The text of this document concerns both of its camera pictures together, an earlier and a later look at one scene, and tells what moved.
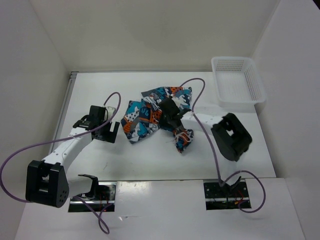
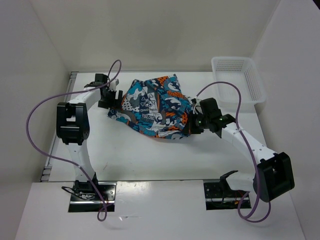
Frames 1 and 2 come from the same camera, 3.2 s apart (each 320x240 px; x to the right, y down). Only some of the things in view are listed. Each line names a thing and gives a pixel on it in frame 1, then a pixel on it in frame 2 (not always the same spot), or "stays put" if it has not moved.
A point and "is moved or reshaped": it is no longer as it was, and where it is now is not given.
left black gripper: (109, 136) → (117, 102)
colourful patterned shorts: (141, 118) is moved or reshaped
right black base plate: (226, 197) stays put
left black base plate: (105, 196) stays put
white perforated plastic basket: (239, 85) stays put
